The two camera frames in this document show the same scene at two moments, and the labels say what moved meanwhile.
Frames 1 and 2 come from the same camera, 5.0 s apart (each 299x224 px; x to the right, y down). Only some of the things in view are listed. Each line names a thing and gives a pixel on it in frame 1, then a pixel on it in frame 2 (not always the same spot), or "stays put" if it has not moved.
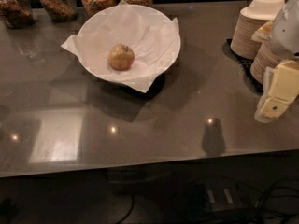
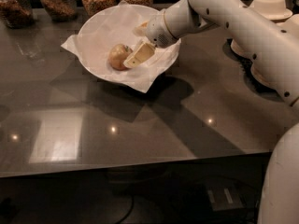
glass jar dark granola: x=16 y=9 stays put
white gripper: x=286 y=32 → x=156 y=30
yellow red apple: x=121 y=57 stays put
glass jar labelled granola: x=60 y=1 stays put
